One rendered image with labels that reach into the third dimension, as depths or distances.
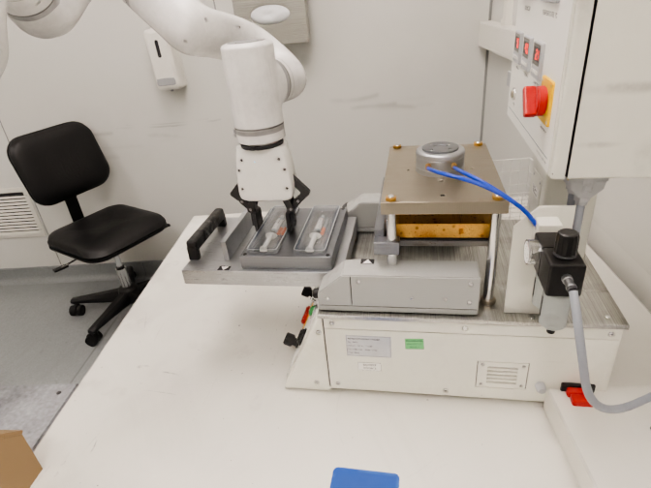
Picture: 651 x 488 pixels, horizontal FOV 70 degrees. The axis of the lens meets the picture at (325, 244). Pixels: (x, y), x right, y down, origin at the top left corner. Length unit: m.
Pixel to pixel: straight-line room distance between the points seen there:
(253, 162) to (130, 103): 1.77
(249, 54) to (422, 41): 1.60
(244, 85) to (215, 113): 1.65
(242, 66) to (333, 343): 0.47
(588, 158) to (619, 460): 0.41
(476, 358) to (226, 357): 0.49
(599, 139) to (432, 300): 0.31
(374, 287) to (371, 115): 1.68
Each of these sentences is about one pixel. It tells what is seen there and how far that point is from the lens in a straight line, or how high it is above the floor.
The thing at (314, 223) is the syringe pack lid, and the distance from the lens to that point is 0.88.
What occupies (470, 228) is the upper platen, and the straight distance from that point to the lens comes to 0.74.
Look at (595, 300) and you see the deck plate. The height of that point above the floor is 0.93.
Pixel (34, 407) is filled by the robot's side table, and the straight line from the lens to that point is 1.08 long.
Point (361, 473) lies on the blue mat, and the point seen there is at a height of 0.75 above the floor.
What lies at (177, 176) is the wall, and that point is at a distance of 2.59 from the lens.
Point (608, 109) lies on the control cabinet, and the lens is 0.65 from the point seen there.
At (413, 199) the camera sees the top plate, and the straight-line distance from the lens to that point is 0.69.
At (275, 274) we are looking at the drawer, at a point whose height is 0.96.
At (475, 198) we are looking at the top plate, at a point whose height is 1.11.
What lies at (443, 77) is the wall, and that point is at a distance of 2.34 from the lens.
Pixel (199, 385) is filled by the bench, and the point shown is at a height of 0.75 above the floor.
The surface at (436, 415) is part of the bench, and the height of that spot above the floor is 0.75.
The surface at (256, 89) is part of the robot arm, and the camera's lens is 0.77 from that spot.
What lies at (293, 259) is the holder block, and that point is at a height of 0.99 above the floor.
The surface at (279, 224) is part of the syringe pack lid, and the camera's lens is 0.90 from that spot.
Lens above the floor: 1.39
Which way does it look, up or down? 29 degrees down
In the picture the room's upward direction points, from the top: 6 degrees counter-clockwise
